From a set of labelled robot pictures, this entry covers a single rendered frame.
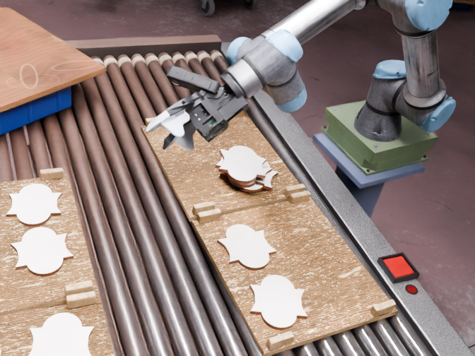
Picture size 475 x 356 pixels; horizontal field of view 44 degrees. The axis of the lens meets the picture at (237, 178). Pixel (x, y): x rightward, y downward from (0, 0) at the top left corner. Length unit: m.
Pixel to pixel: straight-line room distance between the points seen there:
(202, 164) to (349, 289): 0.55
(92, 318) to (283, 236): 0.52
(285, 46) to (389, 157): 0.80
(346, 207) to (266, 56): 0.62
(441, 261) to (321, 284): 1.69
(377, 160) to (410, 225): 1.33
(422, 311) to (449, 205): 1.96
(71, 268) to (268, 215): 0.52
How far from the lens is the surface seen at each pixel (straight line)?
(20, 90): 1.77
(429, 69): 1.64
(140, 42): 2.24
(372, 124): 1.89
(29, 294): 1.35
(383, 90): 1.84
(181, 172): 1.64
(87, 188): 1.61
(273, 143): 1.86
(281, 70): 1.23
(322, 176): 1.77
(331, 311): 1.39
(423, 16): 1.45
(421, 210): 3.31
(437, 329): 1.49
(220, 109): 1.20
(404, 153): 1.96
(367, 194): 2.03
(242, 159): 1.63
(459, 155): 3.88
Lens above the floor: 1.97
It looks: 39 degrees down
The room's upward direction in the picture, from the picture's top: 11 degrees clockwise
